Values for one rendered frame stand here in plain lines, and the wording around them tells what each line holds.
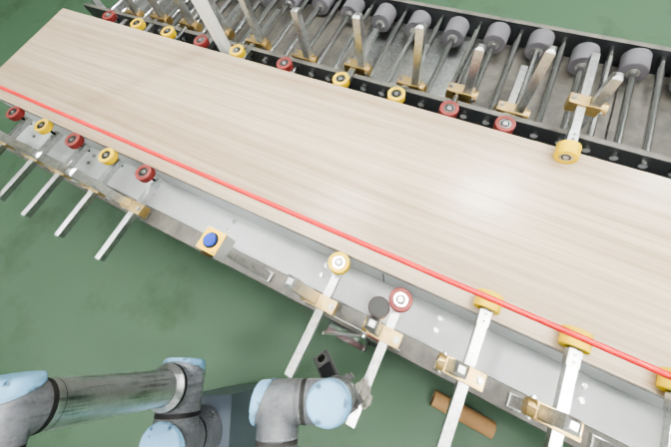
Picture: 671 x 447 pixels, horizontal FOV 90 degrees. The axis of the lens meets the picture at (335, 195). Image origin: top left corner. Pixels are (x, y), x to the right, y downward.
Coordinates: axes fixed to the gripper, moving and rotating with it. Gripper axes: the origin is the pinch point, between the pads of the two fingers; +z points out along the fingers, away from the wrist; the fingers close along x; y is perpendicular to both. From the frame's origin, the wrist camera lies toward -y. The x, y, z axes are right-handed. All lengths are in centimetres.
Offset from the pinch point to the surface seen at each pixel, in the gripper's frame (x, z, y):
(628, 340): 78, 3, 37
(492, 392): 39, 23, 31
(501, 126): 104, 2, -41
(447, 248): 54, 3, -14
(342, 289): 15.2, 31.8, -29.3
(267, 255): -6, 32, -62
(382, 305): 22.1, -18.9, -9.2
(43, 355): -168, 96, -117
